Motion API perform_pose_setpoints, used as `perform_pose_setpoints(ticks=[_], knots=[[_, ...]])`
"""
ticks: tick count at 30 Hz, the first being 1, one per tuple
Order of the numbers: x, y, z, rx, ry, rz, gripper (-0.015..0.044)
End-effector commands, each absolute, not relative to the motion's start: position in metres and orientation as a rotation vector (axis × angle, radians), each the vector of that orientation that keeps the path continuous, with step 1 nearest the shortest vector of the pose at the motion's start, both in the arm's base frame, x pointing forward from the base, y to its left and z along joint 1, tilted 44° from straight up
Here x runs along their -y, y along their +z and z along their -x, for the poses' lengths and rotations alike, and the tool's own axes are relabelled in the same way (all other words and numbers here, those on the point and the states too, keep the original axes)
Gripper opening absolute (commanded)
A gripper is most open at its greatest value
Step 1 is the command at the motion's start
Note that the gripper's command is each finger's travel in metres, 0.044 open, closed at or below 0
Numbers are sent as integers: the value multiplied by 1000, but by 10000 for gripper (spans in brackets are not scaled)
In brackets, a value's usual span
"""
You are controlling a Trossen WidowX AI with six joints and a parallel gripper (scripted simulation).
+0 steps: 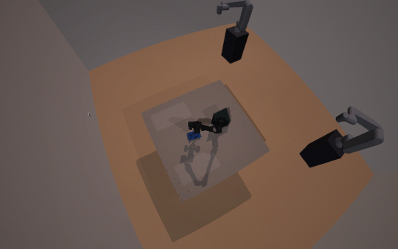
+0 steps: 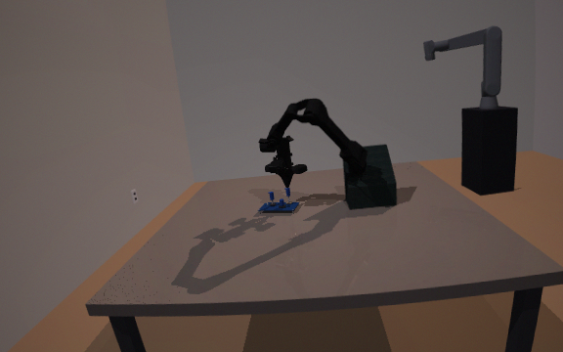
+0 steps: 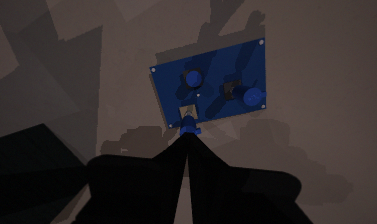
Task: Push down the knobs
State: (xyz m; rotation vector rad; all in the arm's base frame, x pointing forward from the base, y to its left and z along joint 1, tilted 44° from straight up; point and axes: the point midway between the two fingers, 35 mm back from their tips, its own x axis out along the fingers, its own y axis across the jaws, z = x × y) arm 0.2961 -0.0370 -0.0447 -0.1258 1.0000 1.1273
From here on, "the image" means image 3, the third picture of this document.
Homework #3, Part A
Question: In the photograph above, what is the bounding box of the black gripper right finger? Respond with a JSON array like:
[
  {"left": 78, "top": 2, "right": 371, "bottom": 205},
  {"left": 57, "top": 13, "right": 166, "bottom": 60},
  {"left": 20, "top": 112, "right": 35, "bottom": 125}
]
[{"left": 187, "top": 133, "right": 302, "bottom": 224}]

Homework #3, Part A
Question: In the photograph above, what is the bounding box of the blue circuit board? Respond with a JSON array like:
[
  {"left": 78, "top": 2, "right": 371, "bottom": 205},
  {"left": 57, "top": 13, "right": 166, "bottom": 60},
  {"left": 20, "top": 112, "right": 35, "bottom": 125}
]
[{"left": 149, "top": 37, "right": 266, "bottom": 136}]

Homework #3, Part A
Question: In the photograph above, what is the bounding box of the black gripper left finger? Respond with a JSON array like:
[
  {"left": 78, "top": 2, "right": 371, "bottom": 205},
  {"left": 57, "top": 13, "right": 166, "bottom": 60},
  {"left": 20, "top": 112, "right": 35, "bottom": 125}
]
[{"left": 86, "top": 132, "right": 189, "bottom": 224}]

